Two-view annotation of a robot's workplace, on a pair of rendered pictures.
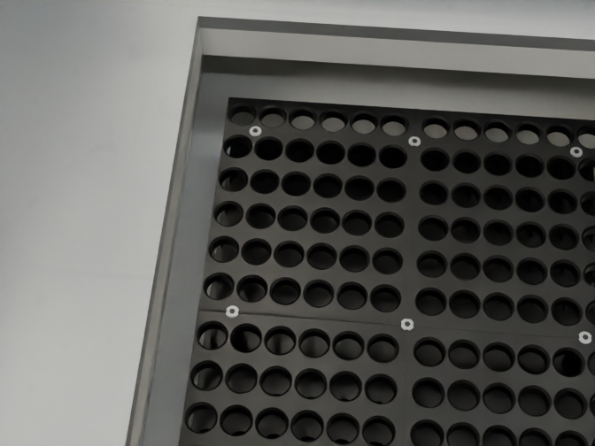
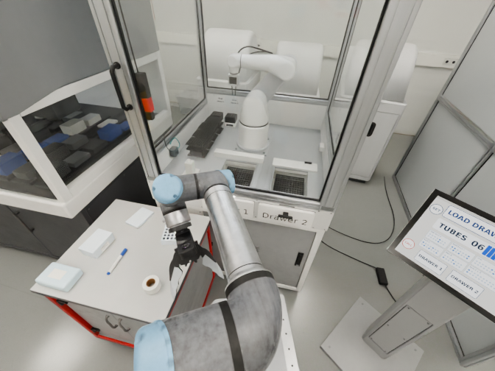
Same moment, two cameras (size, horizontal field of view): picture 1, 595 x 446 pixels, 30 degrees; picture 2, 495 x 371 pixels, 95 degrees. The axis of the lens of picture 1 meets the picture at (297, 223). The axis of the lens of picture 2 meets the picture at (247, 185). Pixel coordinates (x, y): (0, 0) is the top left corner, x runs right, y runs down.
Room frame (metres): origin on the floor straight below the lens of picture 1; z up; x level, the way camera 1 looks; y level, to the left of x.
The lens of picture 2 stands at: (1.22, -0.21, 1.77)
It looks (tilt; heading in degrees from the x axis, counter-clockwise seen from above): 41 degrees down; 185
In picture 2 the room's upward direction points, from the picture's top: 3 degrees clockwise
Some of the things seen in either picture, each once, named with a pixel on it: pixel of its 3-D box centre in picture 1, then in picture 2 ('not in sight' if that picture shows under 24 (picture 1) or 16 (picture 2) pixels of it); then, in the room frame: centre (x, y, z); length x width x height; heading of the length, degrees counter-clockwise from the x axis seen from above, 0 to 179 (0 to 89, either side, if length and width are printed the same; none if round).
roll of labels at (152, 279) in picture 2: not in sight; (152, 284); (0.80, -0.64, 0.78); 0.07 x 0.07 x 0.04
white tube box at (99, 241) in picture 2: not in sight; (97, 243); (0.63, -0.99, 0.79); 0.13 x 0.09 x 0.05; 169
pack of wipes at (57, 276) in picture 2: not in sight; (60, 276); (0.81, -1.05, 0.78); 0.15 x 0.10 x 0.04; 84
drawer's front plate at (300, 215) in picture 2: not in sight; (285, 215); (0.39, -0.07, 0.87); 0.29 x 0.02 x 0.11; 84
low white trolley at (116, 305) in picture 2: not in sight; (152, 283); (0.62, -0.82, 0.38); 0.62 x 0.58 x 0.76; 84
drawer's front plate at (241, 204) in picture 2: not in sight; (227, 205); (0.36, -0.38, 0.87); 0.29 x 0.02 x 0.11; 84
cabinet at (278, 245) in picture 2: not in sight; (250, 205); (-0.11, -0.28, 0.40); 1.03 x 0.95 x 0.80; 84
